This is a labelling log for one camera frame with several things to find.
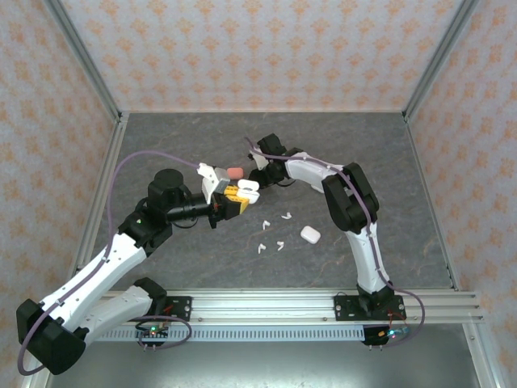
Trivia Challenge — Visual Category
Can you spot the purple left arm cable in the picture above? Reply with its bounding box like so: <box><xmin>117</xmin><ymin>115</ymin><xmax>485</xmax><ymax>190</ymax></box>
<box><xmin>18</xmin><ymin>150</ymin><xmax>203</xmax><ymax>377</ymax></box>

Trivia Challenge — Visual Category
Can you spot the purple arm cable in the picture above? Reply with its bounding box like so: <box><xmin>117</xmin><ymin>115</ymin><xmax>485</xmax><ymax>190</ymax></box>
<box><xmin>244</xmin><ymin>137</ymin><xmax>426</xmax><ymax>348</ymax></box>
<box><xmin>18</xmin><ymin>150</ymin><xmax>203</xmax><ymax>377</ymax></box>

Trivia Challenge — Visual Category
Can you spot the aluminium table edge rail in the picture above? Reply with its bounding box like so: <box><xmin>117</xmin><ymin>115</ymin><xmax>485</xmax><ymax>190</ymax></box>
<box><xmin>403</xmin><ymin>112</ymin><xmax>462</xmax><ymax>292</ymax></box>
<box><xmin>64</xmin><ymin>112</ymin><xmax>130</xmax><ymax>290</ymax></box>
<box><xmin>120</xmin><ymin>108</ymin><xmax>407</xmax><ymax>116</ymax></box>

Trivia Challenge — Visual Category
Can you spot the slotted grey cable duct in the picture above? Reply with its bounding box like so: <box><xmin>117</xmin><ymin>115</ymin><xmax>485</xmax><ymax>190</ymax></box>
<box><xmin>99</xmin><ymin>326</ymin><xmax>367</xmax><ymax>344</ymax></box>

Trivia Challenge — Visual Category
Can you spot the wide aluminium mounting rail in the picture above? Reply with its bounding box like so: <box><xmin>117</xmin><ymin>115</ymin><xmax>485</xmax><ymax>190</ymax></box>
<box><xmin>50</xmin><ymin>288</ymin><xmax>485</xmax><ymax>324</ymax></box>

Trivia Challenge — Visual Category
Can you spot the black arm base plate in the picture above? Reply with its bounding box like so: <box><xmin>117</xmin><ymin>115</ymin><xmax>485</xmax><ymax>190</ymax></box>
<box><xmin>160</xmin><ymin>296</ymin><xmax>194</xmax><ymax>323</ymax></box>
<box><xmin>333</xmin><ymin>293</ymin><xmax>405</xmax><ymax>323</ymax></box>

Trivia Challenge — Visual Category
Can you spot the aluminium frame rail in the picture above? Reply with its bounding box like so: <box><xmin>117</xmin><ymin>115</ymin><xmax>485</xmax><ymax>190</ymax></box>
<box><xmin>464</xmin><ymin>323</ymin><xmax>501</xmax><ymax>388</ymax></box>

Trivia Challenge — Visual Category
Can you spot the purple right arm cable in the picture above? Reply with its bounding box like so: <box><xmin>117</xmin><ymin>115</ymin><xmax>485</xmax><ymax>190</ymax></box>
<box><xmin>244</xmin><ymin>137</ymin><xmax>426</xmax><ymax>348</ymax></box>

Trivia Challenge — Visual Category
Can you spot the aluminium frame post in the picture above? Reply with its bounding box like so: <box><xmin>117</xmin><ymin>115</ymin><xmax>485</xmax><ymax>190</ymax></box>
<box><xmin>402</xmin><ymin>0</ymin><xmax>485</xmax><ymax>122</ymax></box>
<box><xmin>42</xmin><ymin>0</ymin><xmax>124</xmax><ymax>122</ymax></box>

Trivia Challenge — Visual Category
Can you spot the white earbud charging case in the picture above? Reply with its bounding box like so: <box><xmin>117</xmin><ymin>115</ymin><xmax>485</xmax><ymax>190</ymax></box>
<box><xmin>237</xmin><ymin>179</ymin><xmax>262</xmax><ymax>204</ymax></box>
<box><xmin>300</xmin><ymin>225</ymin><xmax>322</xmax><ymax>244</ymax></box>

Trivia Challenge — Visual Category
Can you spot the circuit board with LEDs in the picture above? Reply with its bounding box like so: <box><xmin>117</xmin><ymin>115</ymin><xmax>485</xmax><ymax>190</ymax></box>
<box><xmin>139</xmin><ymin>323</ymin><xmax>170</xmax><ymax>340</ymax></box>
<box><xmin>365</xmin><ymin>325</ymin><xmax>410</xmax><ymax>344</ymax></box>

